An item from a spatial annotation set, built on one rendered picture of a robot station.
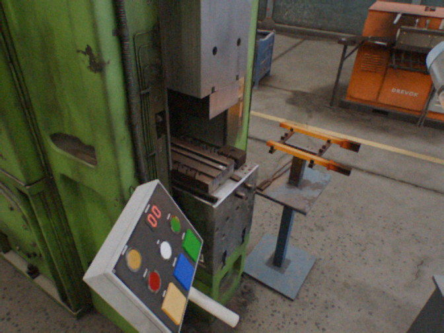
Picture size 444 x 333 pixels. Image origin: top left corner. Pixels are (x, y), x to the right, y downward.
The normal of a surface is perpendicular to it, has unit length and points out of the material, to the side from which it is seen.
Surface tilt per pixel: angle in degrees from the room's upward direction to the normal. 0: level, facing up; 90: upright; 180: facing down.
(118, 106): 90
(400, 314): 0
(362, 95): 90
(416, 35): 90
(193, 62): 90
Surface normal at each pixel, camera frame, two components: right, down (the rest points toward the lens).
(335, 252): 0.04, -0.83
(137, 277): 0.88, -0.32
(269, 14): -0.46, 0.48
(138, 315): -0.13, 0.55
